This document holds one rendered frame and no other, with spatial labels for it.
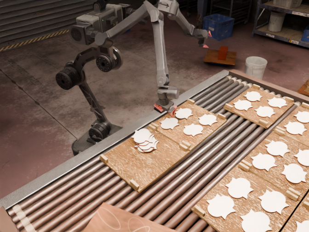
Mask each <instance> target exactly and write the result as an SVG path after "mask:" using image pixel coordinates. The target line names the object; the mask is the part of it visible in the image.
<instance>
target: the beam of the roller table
mask: <svg viewBox="0 0 309 232"><path fill-rule="evenodd" d="M228 75H229V71H227V70H222V71H221V72H219V73H217V74H215V75H214V76H212V77H210V78H209V79H207V80H205V81H203V82H202V83H200V84H198V85H197V86H195V87H193V88H191V89H190V90H188V91H186V92H184V93H183V94H181V95H179V97H178V99H172V100H171V101H172V102H174V105H173V106H171V107H170V109H171V108H172V107H174V106H177V107H178V106H180V105H182V104H183V103H185V102H186V101H187V100H188V99H191V98H193V97H195V96H196V95H198V94H199V93H201V92H203V91H205V90H206V89H208V88H209V87H211V86H213V85H214V84H216V83H218V82H219V81H221V80H222V79H224V78H225V77H227V76H228ZM167 113H168V112H167V111H165V112H163V113H159V112H157V111H156V110H154V111H152V112H150V113H148V114H146V115H145V116H143V117H141V118H140V119H138V120H136V121H134V122H133V123H131V124H129V125H128V126H126V127H124V128H122V129H121V130H119V131H117V132H116V133H114V134H112V135H110V136H109V137H107V138H105V139H103V140H102V141H100V142H98V143H96V144H95V145H93V146H91V147H90V148H88V149H86V150H84V151H83V152H81V153H79V154H78V155H76V156H74V157H73V158H71V159H69V160H67V161H65V162H64V163H62V164H60V165H59V166H57V167H55V168H53V169H52V170H50V171H48V172H47V173H45V174H43V175H41V176H40V177H38V178H36V179H35V180H33V181H31V182H29V183H27V184H26V185H24V186H22V187H21V188H19V189H17V190H15V191H14V192H12V193H10V194H9V195H7V196H5V197H3V198H2V199H0V207H2V206H3V207H4V208H5V210H6V212H7V213H8V210H10V209H12V207H14V206H15V205H17V204H20V203H21V202H23V201H25V200H26V199H28V198H30V197H31V196H33V195H34V194H36V193H38V192H40V191H41V190H43V189H45V188H46V187H48V186H49V185H51V184H52V183H54V182H56V181H57V180H59V179H61V178H62V177H64V176H66V175H67V174H69V173H71V172H72V171H74V170H76V169H77V168H79V167H80V166H82V165H84V164H85V163H87V162H88V161H90V160H92V159H93V158H95V157H97V156H98V155H100V154H102V153H103V152H105V151H106V150H108V149H110V148H111V147H113V146H115V145H116V144H118V143H119V142H121V141H123V140H125V139H126V138H128V137H129V136H131V135H133V134H134V133H135V130H137V131H139V130H140V129H142V128H144V127H146V126H147V125H149V124H150V123H152V122H154V121H156V120H157V119H159V118H160V117H162V116H164V115H165V114H167ZM8 215H9V213H8ZM9 216H10V215H9Z"/></svg>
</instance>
